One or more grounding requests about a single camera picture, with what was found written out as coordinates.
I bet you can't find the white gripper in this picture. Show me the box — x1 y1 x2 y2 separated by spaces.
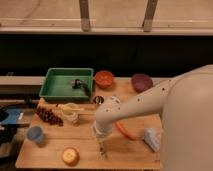
93 122 113 137

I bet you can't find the silver metal fork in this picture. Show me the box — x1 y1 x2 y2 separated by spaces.
97 138 107 158

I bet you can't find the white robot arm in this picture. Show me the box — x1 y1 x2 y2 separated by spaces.
93 64 213 171

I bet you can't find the orange bowl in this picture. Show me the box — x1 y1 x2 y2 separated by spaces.
94 70 114 89

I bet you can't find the purple bowl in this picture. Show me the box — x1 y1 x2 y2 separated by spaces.
131 73 153 93

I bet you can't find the orange carrot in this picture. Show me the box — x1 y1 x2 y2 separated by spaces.
115 122 137 141

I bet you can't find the small metal cup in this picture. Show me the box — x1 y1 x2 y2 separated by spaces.
93 96 104 105

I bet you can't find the blue sponge block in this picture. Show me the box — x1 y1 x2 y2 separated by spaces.
110 96 121 103

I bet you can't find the yellow orange round fruit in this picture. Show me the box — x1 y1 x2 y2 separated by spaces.
62 148 79 166

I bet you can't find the black brush in tray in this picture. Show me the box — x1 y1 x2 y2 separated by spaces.
71 79 91 97

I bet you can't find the green plastic tray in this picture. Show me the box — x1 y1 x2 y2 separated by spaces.
39 68 93 102

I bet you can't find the dark red grape bunch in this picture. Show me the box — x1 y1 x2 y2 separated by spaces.
35 107 63 126

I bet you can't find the blue plastic cup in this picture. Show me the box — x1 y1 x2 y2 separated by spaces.
26 126 44 144

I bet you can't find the blue black device at left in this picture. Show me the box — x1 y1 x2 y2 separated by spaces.
0 103 33 146

